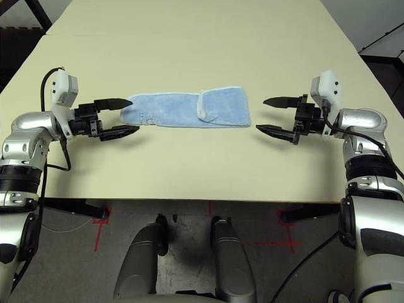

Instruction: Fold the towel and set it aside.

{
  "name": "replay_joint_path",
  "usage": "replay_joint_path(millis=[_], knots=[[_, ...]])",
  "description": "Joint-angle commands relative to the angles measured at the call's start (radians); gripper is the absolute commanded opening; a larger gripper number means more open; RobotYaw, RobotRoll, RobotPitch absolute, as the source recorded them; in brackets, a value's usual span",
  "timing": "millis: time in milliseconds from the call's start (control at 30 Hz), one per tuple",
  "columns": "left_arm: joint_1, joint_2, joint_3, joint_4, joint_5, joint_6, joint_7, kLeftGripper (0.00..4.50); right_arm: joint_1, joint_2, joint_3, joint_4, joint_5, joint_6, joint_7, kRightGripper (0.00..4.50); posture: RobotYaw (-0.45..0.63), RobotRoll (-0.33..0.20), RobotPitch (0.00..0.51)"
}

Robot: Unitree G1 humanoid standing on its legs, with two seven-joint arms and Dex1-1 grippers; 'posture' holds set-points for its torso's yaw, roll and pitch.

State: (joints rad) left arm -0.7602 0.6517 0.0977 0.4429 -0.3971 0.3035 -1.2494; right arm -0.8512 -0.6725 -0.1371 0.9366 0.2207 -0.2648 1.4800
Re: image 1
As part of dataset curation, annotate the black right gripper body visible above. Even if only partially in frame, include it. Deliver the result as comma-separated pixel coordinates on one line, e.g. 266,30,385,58
292,93,326,146

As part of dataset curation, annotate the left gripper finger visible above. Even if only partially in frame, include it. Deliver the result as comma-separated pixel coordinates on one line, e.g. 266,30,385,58
93,98,133,112
99,125,140,142

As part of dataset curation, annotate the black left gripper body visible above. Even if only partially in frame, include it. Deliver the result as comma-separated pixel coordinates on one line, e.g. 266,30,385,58
68,102,104,139

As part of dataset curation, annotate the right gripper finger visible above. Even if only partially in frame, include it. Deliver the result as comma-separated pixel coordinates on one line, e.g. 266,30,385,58
263,96,301,109
256,124,298,145

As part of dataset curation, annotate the light blue embroidered towel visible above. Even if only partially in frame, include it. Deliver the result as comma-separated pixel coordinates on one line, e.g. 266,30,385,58
119,85,253,129

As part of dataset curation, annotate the black table foot bar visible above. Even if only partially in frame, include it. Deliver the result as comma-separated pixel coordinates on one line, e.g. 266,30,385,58
280,203,343,223
44,198,112,221

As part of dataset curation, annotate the black side cabinet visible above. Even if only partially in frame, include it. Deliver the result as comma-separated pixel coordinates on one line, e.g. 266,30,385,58
361,54,404,105

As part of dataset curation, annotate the grey robot right leg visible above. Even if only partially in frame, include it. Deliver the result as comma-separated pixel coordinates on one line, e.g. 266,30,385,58
210,216,257,303

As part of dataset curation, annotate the white blue sneaker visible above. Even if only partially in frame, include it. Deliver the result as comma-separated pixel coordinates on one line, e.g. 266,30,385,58
328,288,352,303

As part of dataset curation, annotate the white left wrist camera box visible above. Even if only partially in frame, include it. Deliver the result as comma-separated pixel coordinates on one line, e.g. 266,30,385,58
50,69,80,140

